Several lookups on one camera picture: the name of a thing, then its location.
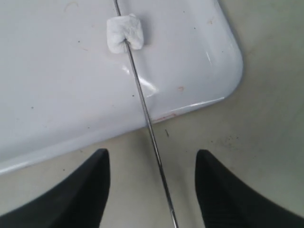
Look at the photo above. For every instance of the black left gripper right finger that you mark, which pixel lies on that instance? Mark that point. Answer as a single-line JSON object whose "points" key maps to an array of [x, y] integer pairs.
{"points": [[227, 202]]}

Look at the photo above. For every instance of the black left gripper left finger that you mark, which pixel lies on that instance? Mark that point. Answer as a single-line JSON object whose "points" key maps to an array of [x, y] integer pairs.
{"points": [[76, 202]]}

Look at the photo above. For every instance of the white marshmallow piece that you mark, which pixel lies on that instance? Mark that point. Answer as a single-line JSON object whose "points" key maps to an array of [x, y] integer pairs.
{"points": [[124, 28]]}

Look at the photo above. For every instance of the thin metal skewer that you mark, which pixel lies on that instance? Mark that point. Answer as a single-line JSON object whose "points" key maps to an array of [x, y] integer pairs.
{"points": [[152, 136]]}

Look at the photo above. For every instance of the white plastic tray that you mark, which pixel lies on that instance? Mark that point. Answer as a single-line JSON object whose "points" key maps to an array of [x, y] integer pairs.
{"points": [[61, 89]]}

